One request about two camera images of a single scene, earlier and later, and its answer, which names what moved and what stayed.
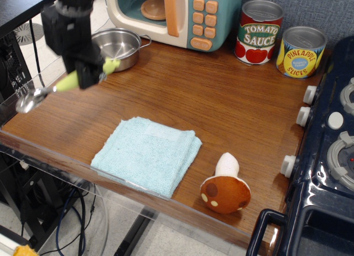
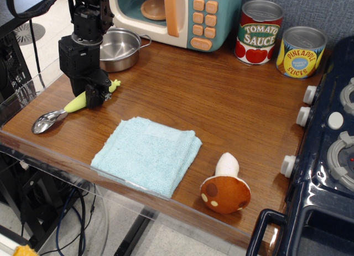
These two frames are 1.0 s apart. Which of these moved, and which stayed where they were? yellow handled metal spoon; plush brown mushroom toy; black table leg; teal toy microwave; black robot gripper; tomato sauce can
Moved: yellow handled metal spoon; black robot gripper
Stayed: black table leg; plush brown mushroom toy; teal toy microwave; tomato sauce can
